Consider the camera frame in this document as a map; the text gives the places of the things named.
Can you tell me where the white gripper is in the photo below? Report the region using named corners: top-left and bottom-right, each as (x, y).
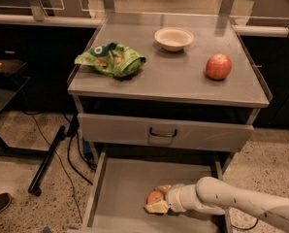
top-left (144, 183), bottom-right (186, 214)

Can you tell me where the orange fruit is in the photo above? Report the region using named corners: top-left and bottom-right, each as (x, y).
top-left (146, 190), bottom-right (165, 204)

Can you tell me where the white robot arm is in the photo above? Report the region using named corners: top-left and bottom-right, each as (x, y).
top-left (144, 177), bottom-right (289, 233)

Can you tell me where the open grey middle drawer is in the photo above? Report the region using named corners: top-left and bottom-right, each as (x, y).
top-left (68, 150), bottom-right (233, 233)

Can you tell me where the grey top drawer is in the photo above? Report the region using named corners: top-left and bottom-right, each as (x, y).
top-left (78, 114), bottom-right (253, 151)

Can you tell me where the grey metal counter cabinet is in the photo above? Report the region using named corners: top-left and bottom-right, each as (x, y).
top-left (67, 11), bottom-right (273, 167)

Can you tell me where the black stand leg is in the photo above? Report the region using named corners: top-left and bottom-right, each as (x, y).
top-left (28, 126), bottom-right (65, 197)

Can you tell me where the red apple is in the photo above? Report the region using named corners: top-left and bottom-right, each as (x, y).
top-left (206, 53), bottom-right (232, 81)

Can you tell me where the green chip bag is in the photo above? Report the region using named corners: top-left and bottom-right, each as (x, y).
top-left (75, 43), bottom-right (146, 78)

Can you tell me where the white bowl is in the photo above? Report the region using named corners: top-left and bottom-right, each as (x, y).
top-left (154, 27), bottom-right (194, 52)

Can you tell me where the dark side table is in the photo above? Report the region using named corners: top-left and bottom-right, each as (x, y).
top-left (0, 59), bottom-right (48, 158)

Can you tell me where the black drawer handle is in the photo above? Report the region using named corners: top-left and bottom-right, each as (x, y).
top-left (149, 127), bottom-right (177, 138)

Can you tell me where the black floor cable left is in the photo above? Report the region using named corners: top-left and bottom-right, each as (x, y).
top-left (21, 110), bottom-right (97, 225)

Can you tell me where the black floor cable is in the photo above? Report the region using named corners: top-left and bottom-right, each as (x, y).
top-left (231, 217), bottom-right (260, 231)
top-left (21, 110), bottom-right (97, 225)

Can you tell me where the black floor cable right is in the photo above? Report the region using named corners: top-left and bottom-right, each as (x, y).
top-left (231, 217), bottom-right (260, 231)

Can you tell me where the grey horizontal rail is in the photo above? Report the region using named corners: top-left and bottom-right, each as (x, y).
top-left (0, 15), bottom-right (103, 28)

